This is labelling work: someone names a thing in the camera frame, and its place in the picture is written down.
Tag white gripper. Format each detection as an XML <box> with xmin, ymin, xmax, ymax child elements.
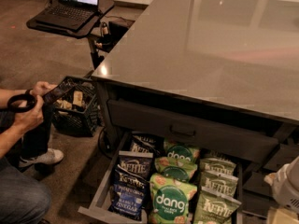
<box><xmin>266</xmin><ymin>207</ymin><xmax>299</xmax><ymax>224</ymax></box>

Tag green jalapeno Kettle chip bag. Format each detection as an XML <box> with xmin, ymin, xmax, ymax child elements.
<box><xmin>193</xmin><ymin>187</ymin><xmax>241</xmax><ymax>224</ymax></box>

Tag black tape ring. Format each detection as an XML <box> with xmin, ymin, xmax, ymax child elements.
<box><xmin>7</xmin><ymin>92</ymin><xmax>37</xmax><ymax>114</ymax></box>

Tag person's forearm with wristband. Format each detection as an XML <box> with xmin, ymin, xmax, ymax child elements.
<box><xmin>0</xmin><ymin>89</ymin><xmax>33</xmax><ymax>109</ymax></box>

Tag person's other forearm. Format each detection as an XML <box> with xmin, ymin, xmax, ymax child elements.
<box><xmin>0</xmin><ymin>124</ymin><xmax>24</xmax><ymax>158</ymax></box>

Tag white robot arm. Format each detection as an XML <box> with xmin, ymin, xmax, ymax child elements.
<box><xmin>263</xmin><ymin>157</ymin><xmax>299</xmax><ymax>224</ymax></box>

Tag green Kettle bag middle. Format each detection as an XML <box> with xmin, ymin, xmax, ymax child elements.
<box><xmin>200</xmin><ymin>171</ymin><xmax>238</xmax><ymax>197</ymax></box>

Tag middle green Dang bag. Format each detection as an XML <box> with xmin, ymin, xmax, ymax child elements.
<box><xmin>154</xmin><ymin>157</ymin><xmax>197</xmax><ymax>182</ymax></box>

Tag green dang bag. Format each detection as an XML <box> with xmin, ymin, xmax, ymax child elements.
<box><xmin>154</xmin><ymin>157</ymin><xmax>197</xmax><ymax>182</ymax></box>
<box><xmin>164</xmin><ymin>139</ymin><xmax>200</xmax><ymax>163</ymax></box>
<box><xmin>149</xmin><ymin>173</ymin><xmax>197</xmax><ymax>224</ymax></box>

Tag front green Dang bag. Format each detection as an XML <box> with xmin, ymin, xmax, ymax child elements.
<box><xmin>149</xmin><ymin>173</ymin><xmax>197</xmax><ymax>224</ymax></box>

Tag rear green Dang bag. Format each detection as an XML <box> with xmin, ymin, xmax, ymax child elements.
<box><xmin>164</xmin><ymin>139</ymin><xmax>200</xmax><ymax>163</ymax></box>

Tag blue kettle bag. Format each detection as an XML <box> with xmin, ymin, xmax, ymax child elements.
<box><xmin>109</xmin><ymin>184</ymin><xmax>148</xmax><ymax>220</ymax></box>
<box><xmin>119</xmin><ymin>150</ymin><xmax>153</xmax><ymax>179</ymax></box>
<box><xmin>114</xmin><ymin>165</ymin><xmax>149</xmax><ymax>191</ymax></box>
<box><xmin>130</xmin><ymin>133</ymin><xmax>162</xmax><ymax>157</ymax></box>

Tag front blue Kettle bag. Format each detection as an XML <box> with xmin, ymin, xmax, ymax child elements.
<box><xmin>109</xmin><ymin>184</ymin><xmax>148</xmax><ymax>220</ymax></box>

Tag grey counter cabinet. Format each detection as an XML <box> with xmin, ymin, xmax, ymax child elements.
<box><xmin>93</xmin><ymin>0</ymin><xmax>299</xmax><ymax>218</ymax></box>

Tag rear blue Kettle bag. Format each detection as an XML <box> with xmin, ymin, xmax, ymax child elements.
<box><xmin>130</xmin><ymin>133</ymin><xmax>162</xmax><ymax>157</ymax></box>

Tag open grey middle drawer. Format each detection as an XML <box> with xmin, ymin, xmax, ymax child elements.
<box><xmin>78</xmin><ymin>132</ymin><xmax>244</xmax><ymax>224</ymax></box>

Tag closed grey top drawer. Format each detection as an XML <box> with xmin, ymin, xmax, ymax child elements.
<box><xmin>107</xmin><ymin>100</ymin><xmax>278</xmax><ymax>163</ymax></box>

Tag person's phone-holding hand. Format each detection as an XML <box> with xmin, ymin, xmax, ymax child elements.
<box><xmin>30</xmin><ymin>81</ymin><xmax>56</xmax><ymax>96</ymax></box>

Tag person's other hand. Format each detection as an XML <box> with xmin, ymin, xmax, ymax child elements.
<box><xmin>12</xmin><ymin>95</ymin><xmax>44</xmax><ymax>134</ymax></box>

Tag right side grey drawers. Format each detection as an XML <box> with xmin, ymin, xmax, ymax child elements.
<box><xmin>243</xmin><ymin>124</ymin><xmax>299</xmax><ymax>224</ymax></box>

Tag black plastic crate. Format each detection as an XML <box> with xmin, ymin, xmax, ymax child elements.
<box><xmin>52</xmin><ymin>76</ymin><xmax>99</xmax><ymax>137</ymax></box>

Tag white sneaker upper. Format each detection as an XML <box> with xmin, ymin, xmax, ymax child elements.
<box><xmin>19</xmin><ymin>148</ymin><xmax>64</xmax><ymax>168</ymax></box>

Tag person's jeans legs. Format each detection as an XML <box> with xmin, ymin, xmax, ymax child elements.
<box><xmin>0</xmin><ymin>105</ymin><xmax>53</xmax><ymax>224</ymax></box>

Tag black laptop stand table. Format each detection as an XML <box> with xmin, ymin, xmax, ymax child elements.
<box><xmin>26</xmin><ymin>0</ymin><xmax>114</xmax><ymax>68</ymax></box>

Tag black wristband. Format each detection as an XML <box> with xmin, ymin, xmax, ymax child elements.
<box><xmin>25</xmin><ymin>89</ymin><xmax>33</xmax><ymax>95</ymax></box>

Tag black laptop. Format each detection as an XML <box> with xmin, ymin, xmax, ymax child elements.
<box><xmin>36</xmin><ymin>0</ymin><xmax>99</xmax><ymax>31</ymax></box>

